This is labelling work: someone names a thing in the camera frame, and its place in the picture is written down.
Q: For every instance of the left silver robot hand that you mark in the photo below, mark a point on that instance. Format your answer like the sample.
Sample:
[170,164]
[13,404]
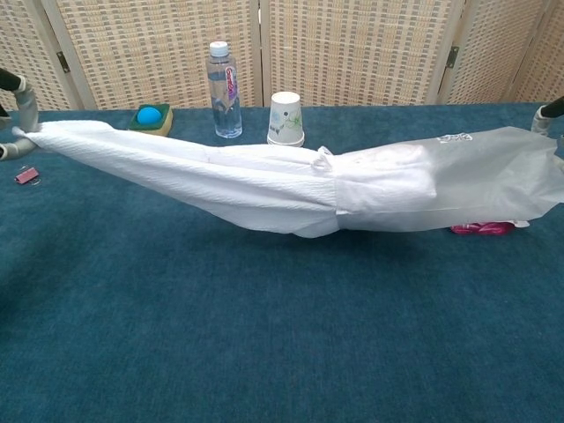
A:
[28,110]

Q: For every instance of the pink binder clip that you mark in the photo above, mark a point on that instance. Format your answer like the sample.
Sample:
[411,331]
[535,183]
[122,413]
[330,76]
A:
[26,175]

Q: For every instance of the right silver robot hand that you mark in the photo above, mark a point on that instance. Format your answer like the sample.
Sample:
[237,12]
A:
[544,121]

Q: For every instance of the white spouted drink pouch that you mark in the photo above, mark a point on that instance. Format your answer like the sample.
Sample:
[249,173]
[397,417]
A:
[480,228]

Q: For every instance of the white floral paper cup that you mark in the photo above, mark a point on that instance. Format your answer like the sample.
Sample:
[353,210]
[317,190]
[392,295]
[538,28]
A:
[285,119]

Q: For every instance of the yellow green sponge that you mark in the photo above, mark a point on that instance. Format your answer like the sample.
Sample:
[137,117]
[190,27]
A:
[164,125]

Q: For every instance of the white garment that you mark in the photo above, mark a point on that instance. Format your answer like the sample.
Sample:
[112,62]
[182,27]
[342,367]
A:
[198,172]

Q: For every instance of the blue table cover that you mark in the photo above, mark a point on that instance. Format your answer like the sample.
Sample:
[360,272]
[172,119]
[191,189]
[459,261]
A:
[220,330]

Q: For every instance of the clear plastic water bottle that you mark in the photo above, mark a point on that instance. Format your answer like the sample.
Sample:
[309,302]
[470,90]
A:
[224,92]

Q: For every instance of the translucent plastic zip bag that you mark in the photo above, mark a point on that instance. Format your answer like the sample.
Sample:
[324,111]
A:
[484,176]

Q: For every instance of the woven folding screen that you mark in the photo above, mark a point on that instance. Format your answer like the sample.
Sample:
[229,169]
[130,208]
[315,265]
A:
[154,53]

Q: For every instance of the blue ball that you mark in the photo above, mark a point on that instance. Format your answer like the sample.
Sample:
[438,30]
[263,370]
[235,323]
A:
[149,116]

